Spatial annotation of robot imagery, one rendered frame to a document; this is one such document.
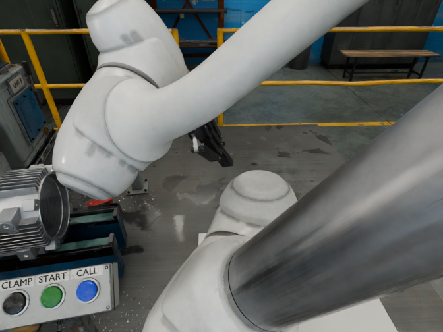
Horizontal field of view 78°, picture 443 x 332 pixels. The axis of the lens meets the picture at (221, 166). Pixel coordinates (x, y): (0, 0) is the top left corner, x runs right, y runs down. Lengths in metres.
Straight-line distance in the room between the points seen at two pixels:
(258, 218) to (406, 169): 0.31
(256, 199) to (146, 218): 0.55
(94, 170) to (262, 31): 0.23
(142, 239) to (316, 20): 0.76
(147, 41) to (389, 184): 0.34
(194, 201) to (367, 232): 0.82
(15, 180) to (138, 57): 0.42
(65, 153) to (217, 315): 0.24
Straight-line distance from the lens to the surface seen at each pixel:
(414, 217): 0.19
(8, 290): 0.55
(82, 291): 0.50
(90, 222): 0.83
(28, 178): 0.71
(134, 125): 0.32
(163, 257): 0.84
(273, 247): 0.26
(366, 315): 0.70
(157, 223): 0.93
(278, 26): 0.28
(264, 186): 0.49
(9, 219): 0.68
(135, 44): 0.42
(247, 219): 0.47
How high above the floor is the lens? 1.47
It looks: 36 degrees down
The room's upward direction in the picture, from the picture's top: straight up
